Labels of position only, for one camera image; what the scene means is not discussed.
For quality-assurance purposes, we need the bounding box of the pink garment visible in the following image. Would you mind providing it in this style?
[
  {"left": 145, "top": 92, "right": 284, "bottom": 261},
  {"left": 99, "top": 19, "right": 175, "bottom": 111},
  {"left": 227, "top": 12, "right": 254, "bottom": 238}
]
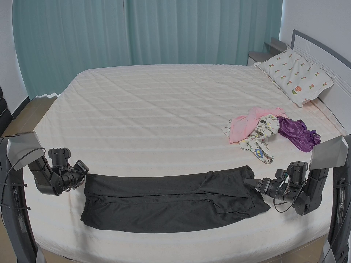
[{"left": 229, "top": 106, "right": 288, "bottom": 144}]

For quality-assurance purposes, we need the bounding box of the grey bedside table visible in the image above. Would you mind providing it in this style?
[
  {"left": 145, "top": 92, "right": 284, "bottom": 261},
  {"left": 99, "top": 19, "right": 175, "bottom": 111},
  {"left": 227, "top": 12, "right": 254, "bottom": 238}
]
[{"left": 248, "top": 37, "right": 291, "bottom": 66}]

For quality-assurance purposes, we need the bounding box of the bed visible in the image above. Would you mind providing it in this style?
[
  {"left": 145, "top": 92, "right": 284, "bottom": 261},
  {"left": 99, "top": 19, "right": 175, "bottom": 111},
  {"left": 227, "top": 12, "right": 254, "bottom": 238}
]
[{"left": 20, "top": 30, "right": 351, "bottom": 260}]

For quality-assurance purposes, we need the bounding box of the white printed pillow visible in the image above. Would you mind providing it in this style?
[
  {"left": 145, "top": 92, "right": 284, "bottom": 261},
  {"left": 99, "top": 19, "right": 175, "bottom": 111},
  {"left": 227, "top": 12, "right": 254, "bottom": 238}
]
[{"left": 254, "top": 45, "right": 335, "bottom": 107}]

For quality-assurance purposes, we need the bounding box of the purple garment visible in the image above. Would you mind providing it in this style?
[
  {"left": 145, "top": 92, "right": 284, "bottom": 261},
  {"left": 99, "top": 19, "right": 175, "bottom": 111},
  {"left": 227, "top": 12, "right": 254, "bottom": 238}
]
[{"left": 278, "top": 117, "right": 321, "bottom": 151}]

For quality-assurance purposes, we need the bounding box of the blue-green curtain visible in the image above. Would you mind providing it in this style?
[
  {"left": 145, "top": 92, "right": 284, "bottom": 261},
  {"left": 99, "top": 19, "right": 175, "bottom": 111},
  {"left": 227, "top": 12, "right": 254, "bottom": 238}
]
[
  {"left": 126, "top": 0, "right": 283, "bottom": 65},
  {"left": 12, "top": 0, "right": 132, "bottom": 99}
]

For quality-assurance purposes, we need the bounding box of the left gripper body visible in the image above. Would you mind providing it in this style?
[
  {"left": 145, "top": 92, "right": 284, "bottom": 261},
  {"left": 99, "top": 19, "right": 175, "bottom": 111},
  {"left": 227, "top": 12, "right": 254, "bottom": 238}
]
[{"left": 64, "top": 161, "right": 90, "bottom": 190}]

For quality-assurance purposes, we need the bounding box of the black cable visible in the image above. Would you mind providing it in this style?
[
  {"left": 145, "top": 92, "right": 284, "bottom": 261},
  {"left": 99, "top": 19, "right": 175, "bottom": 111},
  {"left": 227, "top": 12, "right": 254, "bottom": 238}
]
[{"left": 272, "top": 197, "right": 295, "bottom": 213}]

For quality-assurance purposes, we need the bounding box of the white printed garment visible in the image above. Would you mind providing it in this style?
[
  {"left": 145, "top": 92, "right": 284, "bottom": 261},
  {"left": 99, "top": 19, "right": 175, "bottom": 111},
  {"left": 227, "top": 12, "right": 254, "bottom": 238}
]
[{"left": 222, "top": 114, "right": 280, "bottom": 164}]

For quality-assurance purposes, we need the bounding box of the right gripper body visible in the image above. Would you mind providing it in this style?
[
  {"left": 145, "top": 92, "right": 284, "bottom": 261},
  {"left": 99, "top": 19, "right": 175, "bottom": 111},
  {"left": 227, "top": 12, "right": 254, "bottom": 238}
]
[{"left": 261, "top": 178, "right": 288, "bottom": 202}]

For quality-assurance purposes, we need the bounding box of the black T-shirt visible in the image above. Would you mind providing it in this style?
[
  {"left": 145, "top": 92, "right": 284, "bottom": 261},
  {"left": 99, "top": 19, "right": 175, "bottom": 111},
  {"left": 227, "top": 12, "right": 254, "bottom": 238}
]
[{"left": 80, "top": 165, "right": 271, "bottom": 233}]

